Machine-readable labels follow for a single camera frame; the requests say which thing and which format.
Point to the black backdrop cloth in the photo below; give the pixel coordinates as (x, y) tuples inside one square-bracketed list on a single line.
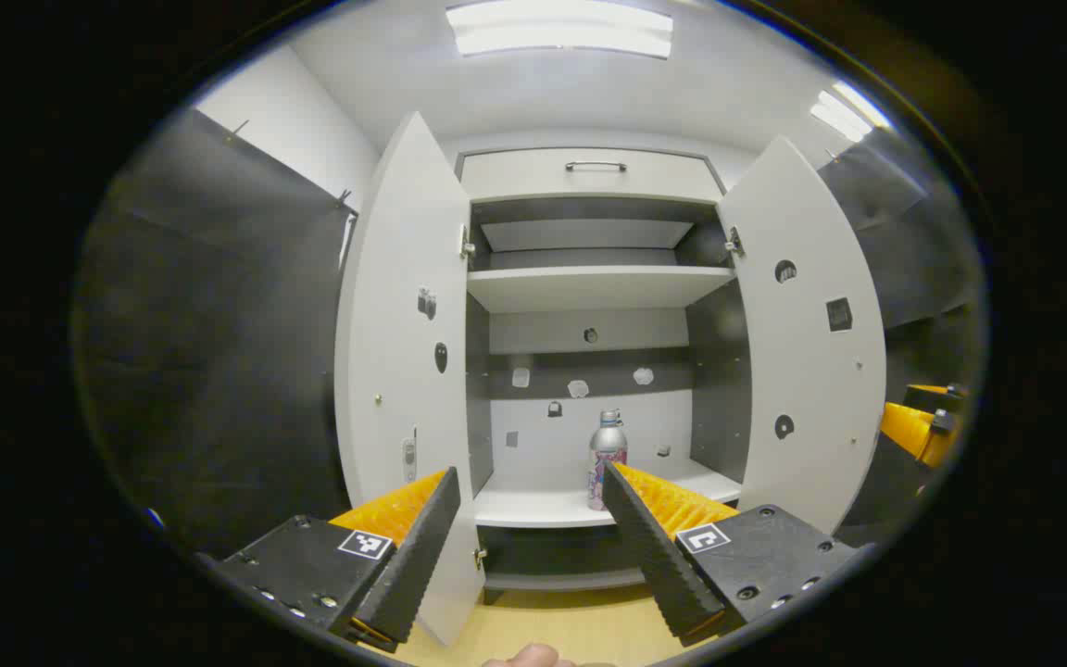
[(913, 269), (209, 371)]

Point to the white and grey cabinet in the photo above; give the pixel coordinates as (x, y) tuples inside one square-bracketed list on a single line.
[(533, 505)]

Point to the white cabinet drawer front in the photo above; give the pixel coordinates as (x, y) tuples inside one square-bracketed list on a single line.
[(515, 176)]

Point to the silver bottle with printed label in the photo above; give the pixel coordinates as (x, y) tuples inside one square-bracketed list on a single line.
[(608, 445)]

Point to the long ceiling light panel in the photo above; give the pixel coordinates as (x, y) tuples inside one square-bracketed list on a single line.
[(844, 113), (557, 28)]

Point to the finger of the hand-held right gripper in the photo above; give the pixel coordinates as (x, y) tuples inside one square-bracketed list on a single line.
[(909, 428)]

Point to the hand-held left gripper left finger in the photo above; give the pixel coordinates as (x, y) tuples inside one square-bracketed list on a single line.
[(422, 547)]

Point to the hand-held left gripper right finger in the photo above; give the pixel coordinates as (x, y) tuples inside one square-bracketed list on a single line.
[(649, 547)]

